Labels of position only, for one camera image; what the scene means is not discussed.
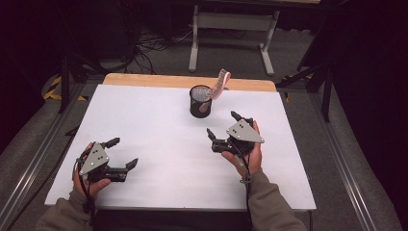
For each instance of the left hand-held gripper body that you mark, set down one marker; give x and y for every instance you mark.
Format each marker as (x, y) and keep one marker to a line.
(96, 159)

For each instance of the white-legged desk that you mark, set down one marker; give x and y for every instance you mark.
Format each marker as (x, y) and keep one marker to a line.
(235, 21)

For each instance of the white board table cover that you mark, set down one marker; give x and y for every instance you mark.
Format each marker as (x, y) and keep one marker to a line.
(166, 144)

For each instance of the person's dark lap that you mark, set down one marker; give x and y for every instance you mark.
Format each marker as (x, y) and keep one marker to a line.
(173, 222)

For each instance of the pink hairbrush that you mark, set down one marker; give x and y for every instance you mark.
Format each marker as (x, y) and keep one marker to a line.
(220, 83)

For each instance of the person's right hand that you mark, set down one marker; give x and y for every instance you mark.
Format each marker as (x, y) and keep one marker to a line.
(253, 162)

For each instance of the black mesh pen holder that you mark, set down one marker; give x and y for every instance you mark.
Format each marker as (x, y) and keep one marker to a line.
(195, 110)

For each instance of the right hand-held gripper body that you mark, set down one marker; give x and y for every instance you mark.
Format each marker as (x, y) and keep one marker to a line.
(243, 131)

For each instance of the wooden table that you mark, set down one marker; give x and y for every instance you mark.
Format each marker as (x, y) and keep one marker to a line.
(154, 80)

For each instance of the black metal stand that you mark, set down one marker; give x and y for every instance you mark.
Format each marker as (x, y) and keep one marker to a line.
(65, 80)
(326, 93)

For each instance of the person's left hand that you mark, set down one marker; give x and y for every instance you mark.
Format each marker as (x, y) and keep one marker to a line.
(89, 188)

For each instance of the grey metal floor rail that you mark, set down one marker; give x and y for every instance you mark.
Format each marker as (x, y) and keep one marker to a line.
(343, 166)
(35, 160)

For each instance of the yellow black hazard tape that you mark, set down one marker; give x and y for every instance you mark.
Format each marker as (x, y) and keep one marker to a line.
(51, 93)

